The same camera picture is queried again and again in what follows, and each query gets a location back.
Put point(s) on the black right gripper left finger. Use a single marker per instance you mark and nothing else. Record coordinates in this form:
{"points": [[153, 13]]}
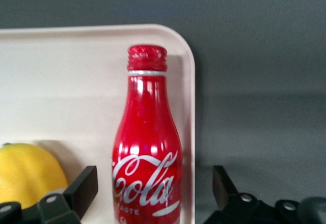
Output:
{"points": [[81, 191]]}

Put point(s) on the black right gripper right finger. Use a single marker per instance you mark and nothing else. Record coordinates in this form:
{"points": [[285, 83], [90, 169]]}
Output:
{"points": [[224, 193]]}

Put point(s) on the red coke bottle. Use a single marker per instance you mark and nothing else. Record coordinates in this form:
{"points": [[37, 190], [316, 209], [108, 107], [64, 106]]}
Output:
{"points": [[147, 122]]}

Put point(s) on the yellow lemon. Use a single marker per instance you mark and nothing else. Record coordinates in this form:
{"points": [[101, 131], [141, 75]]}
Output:
{"points": [[25, 170]]}

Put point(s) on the beige plastic tray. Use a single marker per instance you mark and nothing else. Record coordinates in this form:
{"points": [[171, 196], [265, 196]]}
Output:
{"points": [[63, 81]]}

